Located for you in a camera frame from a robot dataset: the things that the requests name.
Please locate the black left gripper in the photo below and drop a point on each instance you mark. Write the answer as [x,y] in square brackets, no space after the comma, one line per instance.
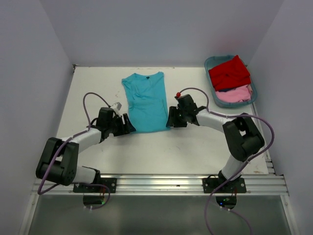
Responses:
[125,128]

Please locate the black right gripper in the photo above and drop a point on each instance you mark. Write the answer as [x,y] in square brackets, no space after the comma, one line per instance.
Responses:
[172,120]

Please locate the turquoise t shirt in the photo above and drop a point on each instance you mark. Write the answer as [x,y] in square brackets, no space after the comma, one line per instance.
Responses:
[147,102]

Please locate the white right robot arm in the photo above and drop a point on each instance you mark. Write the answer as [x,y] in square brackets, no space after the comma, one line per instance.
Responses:
[242,136]

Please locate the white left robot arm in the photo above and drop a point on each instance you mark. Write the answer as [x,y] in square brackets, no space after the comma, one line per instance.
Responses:
[59,160]

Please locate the teal plastic basket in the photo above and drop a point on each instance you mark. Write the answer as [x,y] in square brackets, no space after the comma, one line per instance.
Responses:
[214,61]

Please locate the pink t shirt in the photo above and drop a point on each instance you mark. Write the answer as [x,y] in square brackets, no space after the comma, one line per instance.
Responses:
[239,94]

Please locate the red t shirt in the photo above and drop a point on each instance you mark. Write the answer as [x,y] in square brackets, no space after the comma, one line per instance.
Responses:
[229,75]

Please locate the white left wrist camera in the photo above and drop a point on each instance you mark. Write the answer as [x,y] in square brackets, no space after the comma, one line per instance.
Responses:
[116,107]

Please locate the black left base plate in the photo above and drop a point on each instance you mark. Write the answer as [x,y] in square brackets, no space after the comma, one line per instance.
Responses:
[101,185]

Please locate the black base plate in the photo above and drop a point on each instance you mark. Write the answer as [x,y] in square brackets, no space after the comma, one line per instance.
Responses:
[101,185]
[212,182]

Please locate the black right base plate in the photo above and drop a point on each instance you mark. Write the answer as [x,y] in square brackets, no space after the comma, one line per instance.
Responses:
[212,182]

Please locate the aluminium mounting rail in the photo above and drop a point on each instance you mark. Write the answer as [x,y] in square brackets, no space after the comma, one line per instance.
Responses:
[180,175]

